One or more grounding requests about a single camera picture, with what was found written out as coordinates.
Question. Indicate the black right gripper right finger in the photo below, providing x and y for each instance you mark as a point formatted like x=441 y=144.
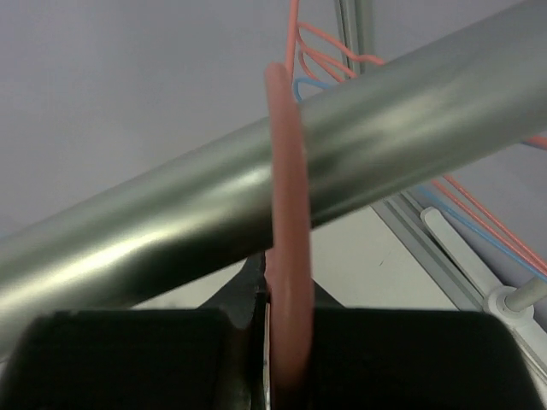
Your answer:
x=366 y=358

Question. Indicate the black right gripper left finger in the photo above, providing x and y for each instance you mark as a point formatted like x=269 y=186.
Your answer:
x=208 y=357

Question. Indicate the grey metal clothes rack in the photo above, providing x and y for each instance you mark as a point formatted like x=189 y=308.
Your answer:
x=449 y=103

